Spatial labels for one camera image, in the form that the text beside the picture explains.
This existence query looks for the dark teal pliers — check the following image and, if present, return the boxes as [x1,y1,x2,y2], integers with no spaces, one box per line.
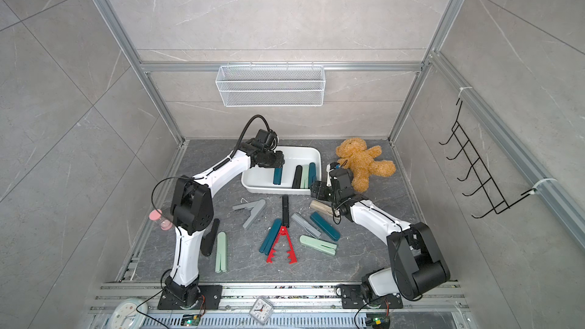
[307,162,316,188]

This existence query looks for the light green pliers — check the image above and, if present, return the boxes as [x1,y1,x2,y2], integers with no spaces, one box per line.
[300,165,309,189]
[300,235,338,256]
[215,232,227,273]

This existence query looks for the grey pliers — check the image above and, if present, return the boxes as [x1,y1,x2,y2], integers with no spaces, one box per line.
[232,199,266,230]
[292,213,321,239]

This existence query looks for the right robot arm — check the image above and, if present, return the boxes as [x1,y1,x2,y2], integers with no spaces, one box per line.
[310,168,451,302]

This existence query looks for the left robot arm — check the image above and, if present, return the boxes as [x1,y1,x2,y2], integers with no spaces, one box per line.
[162,129,284,309]

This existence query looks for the beige wooden pliers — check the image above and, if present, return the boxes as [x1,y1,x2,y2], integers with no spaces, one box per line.
[309,200,333,216]

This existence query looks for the white storage box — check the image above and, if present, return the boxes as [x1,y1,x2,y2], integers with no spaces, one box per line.
[241,146,321,196]

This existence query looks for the dark teal pliers floor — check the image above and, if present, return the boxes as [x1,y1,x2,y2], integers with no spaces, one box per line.
[310,212,341,242]

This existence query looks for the grey open pliers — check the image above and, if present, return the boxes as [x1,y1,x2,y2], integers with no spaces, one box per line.
[232,199,266,230]

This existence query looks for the red open pliers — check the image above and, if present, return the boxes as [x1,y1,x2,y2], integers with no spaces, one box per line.
[266,225,297,264]

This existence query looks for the brown teddy bear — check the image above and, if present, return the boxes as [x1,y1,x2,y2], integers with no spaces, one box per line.
[335,138,396,193]

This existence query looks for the pink sand timer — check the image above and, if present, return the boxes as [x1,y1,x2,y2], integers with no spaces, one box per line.
[149,210,173,231]

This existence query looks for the small square clock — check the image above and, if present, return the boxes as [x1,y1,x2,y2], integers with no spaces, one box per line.
[249,297,274,324]

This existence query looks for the round white clock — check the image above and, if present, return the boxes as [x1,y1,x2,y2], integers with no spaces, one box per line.
[107,298,148,329]

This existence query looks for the black corrugated cable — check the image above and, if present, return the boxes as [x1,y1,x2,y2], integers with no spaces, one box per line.
[228,114,271,158]

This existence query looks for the white wire mesh basket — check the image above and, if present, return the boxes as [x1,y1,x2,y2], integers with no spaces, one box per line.
[216,65,326,108]

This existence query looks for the black wall hook rack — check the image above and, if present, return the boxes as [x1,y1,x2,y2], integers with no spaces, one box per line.
[439,98,537,219]

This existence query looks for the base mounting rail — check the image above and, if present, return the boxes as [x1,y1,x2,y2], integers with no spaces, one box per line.
[86,281,476,328]

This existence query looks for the aluminium frame rail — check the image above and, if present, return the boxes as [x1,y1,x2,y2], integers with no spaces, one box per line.
[92,0,185,145]

